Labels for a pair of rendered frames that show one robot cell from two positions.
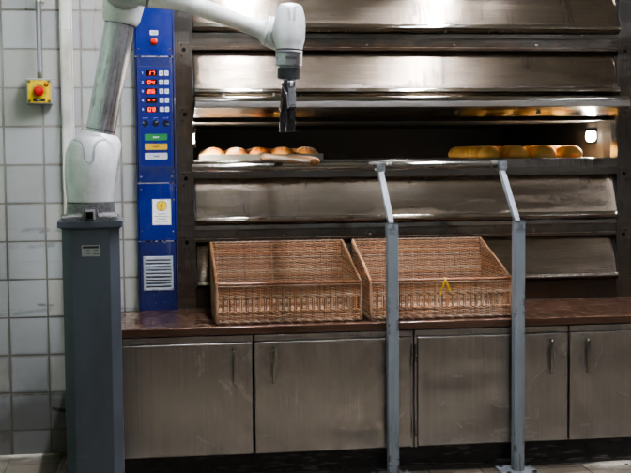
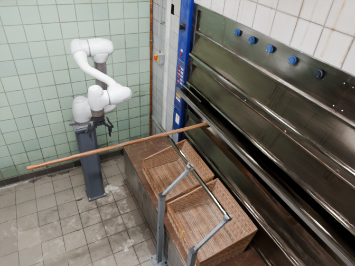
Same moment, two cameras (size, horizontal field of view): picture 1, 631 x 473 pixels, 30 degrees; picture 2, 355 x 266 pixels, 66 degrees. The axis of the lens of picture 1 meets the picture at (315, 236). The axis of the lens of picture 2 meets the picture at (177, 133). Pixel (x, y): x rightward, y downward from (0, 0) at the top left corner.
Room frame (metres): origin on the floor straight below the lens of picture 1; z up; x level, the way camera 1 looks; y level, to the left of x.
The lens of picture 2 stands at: (3.88, -1.57, 2.55)
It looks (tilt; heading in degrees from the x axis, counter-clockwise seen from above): 37 degrees down; 68
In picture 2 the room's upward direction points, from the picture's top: 5 degrees clockwise
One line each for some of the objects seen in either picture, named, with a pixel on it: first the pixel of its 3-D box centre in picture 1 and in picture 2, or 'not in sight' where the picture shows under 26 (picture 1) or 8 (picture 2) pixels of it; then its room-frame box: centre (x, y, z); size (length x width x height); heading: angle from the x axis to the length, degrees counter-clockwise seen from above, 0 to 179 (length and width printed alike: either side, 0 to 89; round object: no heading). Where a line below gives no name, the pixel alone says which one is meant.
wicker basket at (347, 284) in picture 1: (283, 279); (176, 172); (4.58, 0.13, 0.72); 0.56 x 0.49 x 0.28; 97
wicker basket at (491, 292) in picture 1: (428, 276); (208, 221); (4.65, -0.45, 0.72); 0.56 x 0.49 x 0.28; 97
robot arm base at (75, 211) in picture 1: (90, 211); (81, 121); (3.81, 0.73, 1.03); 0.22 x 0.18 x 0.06; 9
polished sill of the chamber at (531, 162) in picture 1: (408, 163); (249, 169); (4.94, -0.40, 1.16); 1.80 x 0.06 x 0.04; 98
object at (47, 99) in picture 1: (39, 91); (159, 57); (4.67, 1.08, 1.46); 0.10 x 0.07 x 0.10; 98
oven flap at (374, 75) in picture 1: (409, 72); (259, 129); (4.92, -0.40, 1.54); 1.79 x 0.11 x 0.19; 98
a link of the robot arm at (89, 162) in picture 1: (89, 168); (82, 107); (3.84, 0.73, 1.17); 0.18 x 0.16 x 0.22; 7
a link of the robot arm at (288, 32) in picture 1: (289, 26); (97, 96); (3.96, 0.08, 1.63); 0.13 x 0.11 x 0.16; 7
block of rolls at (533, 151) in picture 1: (513, 151); not in sight; (5.44, -0.91, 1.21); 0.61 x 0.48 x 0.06; 8
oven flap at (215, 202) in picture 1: (410, 197); (242, 183); (4.92, -0.40, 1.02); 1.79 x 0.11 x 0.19; 98
